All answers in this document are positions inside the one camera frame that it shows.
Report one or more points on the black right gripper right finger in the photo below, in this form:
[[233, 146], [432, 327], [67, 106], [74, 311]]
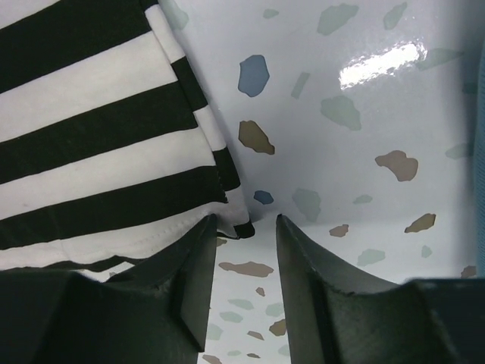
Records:
[[338, 313]]

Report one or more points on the black white striped tank top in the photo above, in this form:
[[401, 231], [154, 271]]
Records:
[[110, 151]]

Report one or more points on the blue ribbed tank top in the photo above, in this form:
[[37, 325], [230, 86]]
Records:
[[477, 168]]

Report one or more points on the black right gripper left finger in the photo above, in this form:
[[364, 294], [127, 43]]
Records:
[[155, 312]]

